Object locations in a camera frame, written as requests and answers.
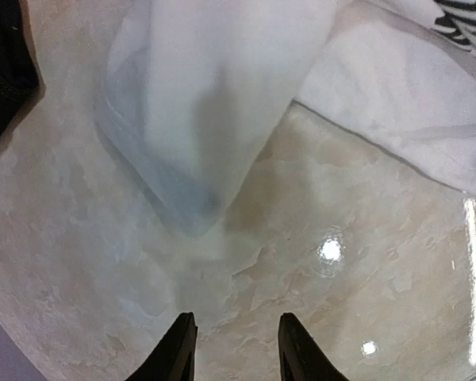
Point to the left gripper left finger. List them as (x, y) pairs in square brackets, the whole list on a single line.
[(173, 358)]

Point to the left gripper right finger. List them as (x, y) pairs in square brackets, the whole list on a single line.
[(301, 359)]

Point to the white cloth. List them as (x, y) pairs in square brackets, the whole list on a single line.
[(194, 89)]

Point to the folded navy blue garment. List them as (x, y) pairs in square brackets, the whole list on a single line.
[(18, 76)]

